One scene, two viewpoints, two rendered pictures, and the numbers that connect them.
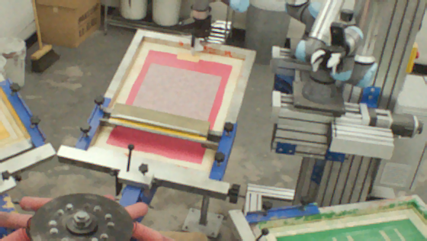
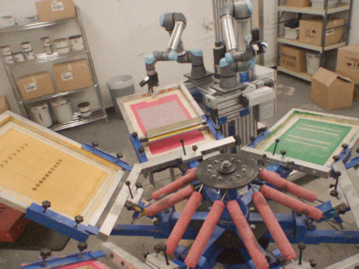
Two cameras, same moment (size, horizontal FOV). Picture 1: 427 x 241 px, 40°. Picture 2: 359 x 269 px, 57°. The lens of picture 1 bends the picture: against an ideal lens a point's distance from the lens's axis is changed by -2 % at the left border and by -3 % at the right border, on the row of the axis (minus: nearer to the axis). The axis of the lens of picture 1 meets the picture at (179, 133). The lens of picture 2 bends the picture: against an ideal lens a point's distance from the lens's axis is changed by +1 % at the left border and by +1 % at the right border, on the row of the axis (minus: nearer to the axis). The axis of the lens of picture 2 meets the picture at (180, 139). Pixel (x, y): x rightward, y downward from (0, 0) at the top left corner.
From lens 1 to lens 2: 1.11 m
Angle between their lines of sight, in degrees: 25
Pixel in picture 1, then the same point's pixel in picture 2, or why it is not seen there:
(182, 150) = (191, 138)
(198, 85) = (169, 108)
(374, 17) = (246, 31)
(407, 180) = (272, 111)
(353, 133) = (254, 93)
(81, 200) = (210, 161)
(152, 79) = (145, 116)
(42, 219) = (205, 178)
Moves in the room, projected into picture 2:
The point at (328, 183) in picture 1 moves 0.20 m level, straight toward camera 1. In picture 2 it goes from (238, 132) to (247, 141)
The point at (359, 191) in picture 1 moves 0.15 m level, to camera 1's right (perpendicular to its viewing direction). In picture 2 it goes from (253, 129) to (264, 124)
